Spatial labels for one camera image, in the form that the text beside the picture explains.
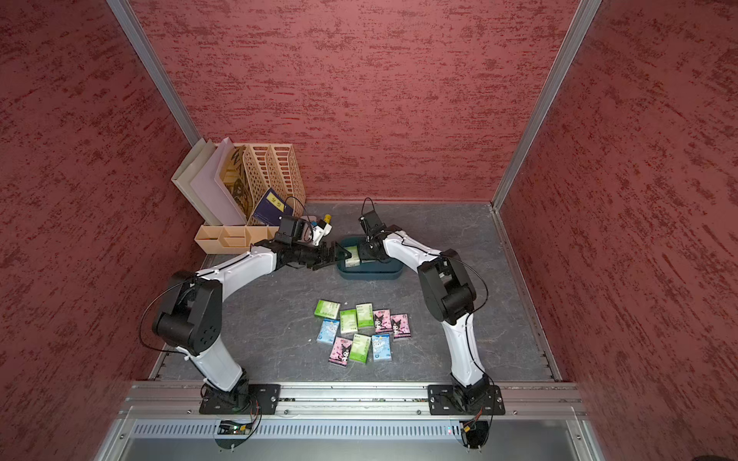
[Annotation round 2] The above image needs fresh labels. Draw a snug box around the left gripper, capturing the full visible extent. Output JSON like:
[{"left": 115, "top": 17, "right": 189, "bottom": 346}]
[{"left": 292, "top": 241, "right": 352, "bottom": 269}]

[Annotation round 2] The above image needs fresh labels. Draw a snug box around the blue tissue pack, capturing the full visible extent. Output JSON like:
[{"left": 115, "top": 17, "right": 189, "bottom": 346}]
[
  {"left": 371, "top": 333, "right": 392, "bottom": 361},
  {"left": 317, "top": 319, "right": 340, "bottom": 345}
]

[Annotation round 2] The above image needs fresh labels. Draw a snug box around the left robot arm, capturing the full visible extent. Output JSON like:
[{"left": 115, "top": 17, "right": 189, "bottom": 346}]
[{"left": 152, "top": 239, "right": 351, "bottom": 414}]

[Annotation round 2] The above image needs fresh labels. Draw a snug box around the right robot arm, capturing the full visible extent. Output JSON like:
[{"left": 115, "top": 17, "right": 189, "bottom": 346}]
[{"left": 357, "top": 230, "right": 493, "bottom": 412}]

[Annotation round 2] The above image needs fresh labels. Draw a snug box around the teal storage box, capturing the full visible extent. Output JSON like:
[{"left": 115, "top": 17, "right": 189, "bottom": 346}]
[{"left": 336, "top": 259, "right": 405, "bottom": 282}]

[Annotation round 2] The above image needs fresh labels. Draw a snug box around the dark blue notebook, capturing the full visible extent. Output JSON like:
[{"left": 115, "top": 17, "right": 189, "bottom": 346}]
[{"left": 252, "top": 188, "right": 294, "bottom": 227}]

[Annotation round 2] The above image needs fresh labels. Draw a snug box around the pink Kuromi tissue pack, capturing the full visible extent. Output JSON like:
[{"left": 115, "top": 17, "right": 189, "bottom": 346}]
[{"left": 373, "top": 309, "right": 393, "bottom": 334}]

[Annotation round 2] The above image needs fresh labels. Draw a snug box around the pink Kuromi pack right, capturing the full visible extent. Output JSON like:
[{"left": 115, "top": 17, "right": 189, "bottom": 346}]
[{"left": 390, "top": 314, "right": 412, "bottom": 339}]

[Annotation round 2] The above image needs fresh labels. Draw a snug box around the blue tissue pack bottom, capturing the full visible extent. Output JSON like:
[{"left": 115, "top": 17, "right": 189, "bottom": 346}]
[{"left": 371, "top": 333, "right": 392, "bottom": 361}]

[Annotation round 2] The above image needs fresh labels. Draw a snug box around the pink Kuromi pack bottom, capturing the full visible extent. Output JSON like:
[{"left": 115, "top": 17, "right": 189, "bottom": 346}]
[{"left": 329, "top": 337, "right": 353, "bottom": 367}]

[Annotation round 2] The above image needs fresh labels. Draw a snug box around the green tissue pack bottom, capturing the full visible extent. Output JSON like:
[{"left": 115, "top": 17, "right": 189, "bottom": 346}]
[{"left": 349, "top": 333, "right": 372, "bottom": 364}]

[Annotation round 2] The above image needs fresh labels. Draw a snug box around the beige desk file organizer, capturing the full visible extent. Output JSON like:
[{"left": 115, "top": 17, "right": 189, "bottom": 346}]
[{"left": 181, "top": 139, "right": 306, "bottom": 255}]

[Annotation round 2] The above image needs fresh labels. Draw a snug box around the gold patterned book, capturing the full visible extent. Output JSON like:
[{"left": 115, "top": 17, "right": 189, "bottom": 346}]
[{"left": 220, "top": 146, "right": 253, "bottom": 221}]

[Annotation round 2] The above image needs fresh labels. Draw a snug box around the pink folder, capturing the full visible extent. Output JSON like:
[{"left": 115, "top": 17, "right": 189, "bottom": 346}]
[{"left": 189, "top": 138, "right": 246, "bottom": 226}]

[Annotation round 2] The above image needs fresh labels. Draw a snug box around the beige folder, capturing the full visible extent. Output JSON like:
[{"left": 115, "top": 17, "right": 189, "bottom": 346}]
[{"left": 171, "top": 137, "right": 223, "bottom": 227}]

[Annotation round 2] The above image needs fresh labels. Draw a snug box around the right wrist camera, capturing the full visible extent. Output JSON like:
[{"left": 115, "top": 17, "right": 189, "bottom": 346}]
[{"left": 359, "top": 211, "right": 386, "bottom": 238}]

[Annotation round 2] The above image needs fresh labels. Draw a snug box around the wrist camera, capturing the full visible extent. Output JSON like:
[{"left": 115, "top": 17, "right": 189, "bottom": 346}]
[
  {"left": 359, "top": 211, "right": 386, "bottom": 238},
  {"left": 275, "top": 216, "right": 332, "bottom": 247}
]

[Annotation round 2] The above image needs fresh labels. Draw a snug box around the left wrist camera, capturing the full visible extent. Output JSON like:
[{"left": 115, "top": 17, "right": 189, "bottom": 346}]
[{"left": 275, "top": 216, "right": 332, "bottom": 247}]

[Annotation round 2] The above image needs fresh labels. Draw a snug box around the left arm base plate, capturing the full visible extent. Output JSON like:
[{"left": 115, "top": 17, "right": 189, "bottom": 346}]
[{"left": 199, "top": 384, "right": 282, "bottom": 416}]

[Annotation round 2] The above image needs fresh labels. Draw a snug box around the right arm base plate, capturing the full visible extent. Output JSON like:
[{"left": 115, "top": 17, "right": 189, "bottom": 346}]
[{"left": 427, "top": 384, "right": 505, "bottom": 417}]

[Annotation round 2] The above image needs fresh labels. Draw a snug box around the aluminium front rail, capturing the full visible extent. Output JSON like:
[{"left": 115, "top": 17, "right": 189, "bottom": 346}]
[{"left": 97, "top": 381, "right": 603, "bottom": 460}]

